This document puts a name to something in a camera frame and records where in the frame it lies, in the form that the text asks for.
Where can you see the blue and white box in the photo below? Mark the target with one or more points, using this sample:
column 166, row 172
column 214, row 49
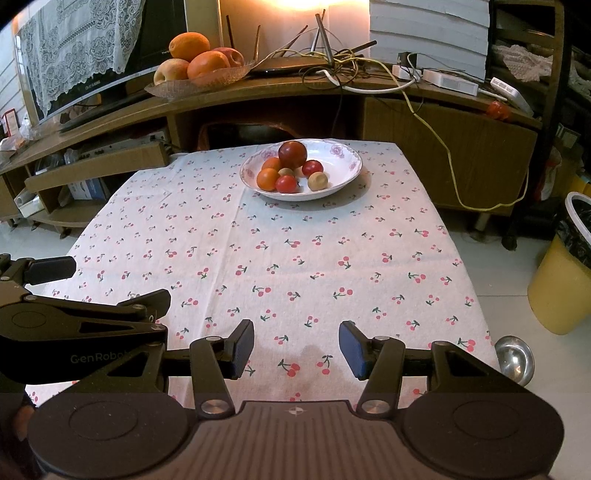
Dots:
column 90, row 189

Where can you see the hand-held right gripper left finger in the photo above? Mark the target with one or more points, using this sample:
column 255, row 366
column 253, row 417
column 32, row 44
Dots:
column 242, row 348

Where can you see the black television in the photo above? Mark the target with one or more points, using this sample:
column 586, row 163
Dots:
column 159, row 27

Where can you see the black router with antennas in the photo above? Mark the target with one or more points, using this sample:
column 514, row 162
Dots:
column 281, row 70

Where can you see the cherry print tablecloth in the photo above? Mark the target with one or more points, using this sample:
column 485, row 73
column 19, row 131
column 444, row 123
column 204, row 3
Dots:
column 277, row 258

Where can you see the white vented device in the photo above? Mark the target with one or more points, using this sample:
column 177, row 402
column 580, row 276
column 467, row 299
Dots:
column 505, row 90

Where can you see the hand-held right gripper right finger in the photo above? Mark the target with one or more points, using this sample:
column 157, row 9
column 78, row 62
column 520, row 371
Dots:
column 353, row 350

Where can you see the small tangerine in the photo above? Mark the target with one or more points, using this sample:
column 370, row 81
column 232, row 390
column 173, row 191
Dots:
column 268, row 180
column 272, row 164

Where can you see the white power strip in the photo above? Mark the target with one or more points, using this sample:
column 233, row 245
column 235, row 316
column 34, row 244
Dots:
column 406, row 72

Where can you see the black power adapter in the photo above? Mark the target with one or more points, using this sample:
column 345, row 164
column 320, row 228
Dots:
column 407, row 59

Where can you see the small brown round fruit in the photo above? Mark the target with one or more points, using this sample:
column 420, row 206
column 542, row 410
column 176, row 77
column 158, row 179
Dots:
column 317, row 181
column 285, row 171

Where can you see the beige crumpled cloth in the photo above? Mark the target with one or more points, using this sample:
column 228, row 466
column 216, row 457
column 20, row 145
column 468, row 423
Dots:
column 521, row 62

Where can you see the white floral plate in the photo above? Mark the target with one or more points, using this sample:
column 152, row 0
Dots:
column 339, row 164

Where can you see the wooden shelf unit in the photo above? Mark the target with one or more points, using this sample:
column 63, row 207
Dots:
column 555, row 46

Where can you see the small yellow box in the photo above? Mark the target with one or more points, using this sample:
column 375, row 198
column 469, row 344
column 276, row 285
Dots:
column 568, row 133

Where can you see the large dark red apple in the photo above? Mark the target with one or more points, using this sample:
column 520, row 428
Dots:
column 292, row 154

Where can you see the white lace cloth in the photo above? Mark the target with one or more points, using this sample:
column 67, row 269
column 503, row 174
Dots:
column 69, row 41

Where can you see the pale yellow apple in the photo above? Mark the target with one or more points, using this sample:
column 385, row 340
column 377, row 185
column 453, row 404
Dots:
column 170, row 71

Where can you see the small red fruit toy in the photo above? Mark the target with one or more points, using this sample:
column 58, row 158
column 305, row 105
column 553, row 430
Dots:
column 497, row 110

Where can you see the clear glass fruit dish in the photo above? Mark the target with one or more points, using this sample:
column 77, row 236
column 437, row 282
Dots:
column 184, row 88

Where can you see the silver set-top box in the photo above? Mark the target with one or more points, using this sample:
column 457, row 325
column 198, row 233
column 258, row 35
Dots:
column 115, row 146

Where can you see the yellow trash bin black bag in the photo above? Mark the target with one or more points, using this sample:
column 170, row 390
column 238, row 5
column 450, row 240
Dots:
column 554, row 286

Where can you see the small red round fruit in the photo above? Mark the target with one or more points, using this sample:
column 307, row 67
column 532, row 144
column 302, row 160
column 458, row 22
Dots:
column 313, row 168
column 286, row 184

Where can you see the large orange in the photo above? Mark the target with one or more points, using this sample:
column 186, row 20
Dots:
column 207, row 65
column 189, row 46

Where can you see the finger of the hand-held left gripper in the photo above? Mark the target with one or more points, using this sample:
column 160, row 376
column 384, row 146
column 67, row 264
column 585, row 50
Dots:
column 51, row 270
column 147, row 304

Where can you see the metal bowl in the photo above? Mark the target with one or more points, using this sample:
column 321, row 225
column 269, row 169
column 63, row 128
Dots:
column 515, row 360

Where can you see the wooden tv stand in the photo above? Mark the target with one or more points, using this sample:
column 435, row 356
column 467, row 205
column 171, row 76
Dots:
column 392, row 134

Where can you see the white rectangular box device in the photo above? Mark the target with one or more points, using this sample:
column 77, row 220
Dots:
column 450, row 83

